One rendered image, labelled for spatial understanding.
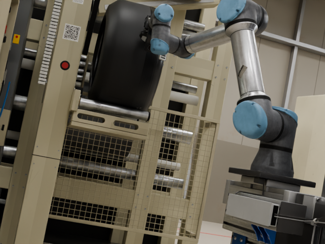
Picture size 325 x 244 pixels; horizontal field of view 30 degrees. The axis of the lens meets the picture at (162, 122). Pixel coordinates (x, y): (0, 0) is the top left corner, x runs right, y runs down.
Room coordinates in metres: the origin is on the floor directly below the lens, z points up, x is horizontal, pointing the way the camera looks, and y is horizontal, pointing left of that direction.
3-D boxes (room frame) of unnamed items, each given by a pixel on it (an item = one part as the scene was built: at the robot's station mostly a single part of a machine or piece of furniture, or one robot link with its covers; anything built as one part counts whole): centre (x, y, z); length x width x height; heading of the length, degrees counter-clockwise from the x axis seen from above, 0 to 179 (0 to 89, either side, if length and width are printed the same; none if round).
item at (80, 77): (3.31, 0.57, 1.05); 0.20 x 0.15 x 0.30; 102
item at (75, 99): (2.94, 0.44, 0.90); 0.40 x 0.03 x 0.10; 12
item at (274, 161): (2.13, -0.41, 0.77); 0.15 x 0.15 x 0.10
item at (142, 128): (2.84, 0.24, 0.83); 0.36 x 0.09 x 0.06; 102
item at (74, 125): (2.98, 0.27, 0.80); 0.37 x 0.36 x 0.02; 12
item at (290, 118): (2.12, -0.40, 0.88); 0.13 x 0.12 x 0.14; 135
